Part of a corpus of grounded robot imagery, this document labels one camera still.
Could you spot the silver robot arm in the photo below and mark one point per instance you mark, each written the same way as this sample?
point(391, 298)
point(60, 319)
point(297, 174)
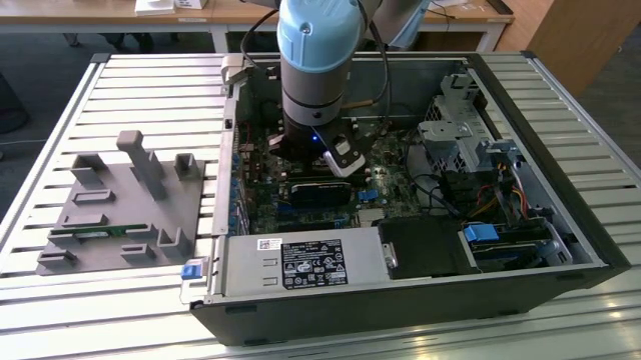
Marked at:
point(315, 56)

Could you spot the black RAM slot bank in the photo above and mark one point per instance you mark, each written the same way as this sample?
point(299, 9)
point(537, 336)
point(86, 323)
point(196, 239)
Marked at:
point(305, 176)

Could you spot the black graphics card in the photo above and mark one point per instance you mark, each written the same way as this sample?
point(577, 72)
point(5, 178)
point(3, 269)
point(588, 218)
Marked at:
point(321, 195)

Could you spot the blue board connector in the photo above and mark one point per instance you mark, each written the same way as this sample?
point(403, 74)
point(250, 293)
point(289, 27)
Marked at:
point(367, 195)

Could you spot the green motherboard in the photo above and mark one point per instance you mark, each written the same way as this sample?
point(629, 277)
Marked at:
point(390, 180)

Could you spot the small silver heatsink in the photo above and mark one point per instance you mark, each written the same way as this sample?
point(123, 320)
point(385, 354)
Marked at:
point(371, 216)

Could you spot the silver metal drive cage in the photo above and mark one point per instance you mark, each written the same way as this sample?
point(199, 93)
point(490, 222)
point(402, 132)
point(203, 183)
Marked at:
point(441, 146)

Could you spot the silver power supply unit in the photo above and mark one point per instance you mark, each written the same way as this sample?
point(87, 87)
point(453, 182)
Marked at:
point(244, 262)

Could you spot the black plastic shroud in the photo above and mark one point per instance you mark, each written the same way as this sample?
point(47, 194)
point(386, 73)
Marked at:
point(425, 247)

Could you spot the grey parts rack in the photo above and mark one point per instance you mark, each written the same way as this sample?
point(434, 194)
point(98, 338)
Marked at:
point(124, 210)

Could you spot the blue case latch clip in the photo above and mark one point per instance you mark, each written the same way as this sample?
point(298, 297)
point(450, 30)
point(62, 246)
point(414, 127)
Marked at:
point(190, 271)

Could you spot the green RAM stick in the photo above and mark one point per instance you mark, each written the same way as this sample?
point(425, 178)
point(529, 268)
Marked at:
point(118, 229)

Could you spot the white box with label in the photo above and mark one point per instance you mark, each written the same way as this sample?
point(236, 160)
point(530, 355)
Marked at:
point(192, 3)

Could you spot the blue disk carrier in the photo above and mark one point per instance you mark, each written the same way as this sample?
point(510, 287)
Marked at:
point(480, 234)

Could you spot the black PC case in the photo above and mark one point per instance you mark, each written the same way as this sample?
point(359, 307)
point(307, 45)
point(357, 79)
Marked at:
point(350, 322)

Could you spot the wooden desk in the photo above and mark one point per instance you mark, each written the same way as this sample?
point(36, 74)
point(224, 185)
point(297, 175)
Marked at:
point(100, 17)

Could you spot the wooden cabinet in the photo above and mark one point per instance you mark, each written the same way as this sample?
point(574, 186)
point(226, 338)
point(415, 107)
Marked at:
point(576, 37)

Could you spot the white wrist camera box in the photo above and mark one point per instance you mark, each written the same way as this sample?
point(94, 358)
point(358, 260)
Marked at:
point(347, 165)

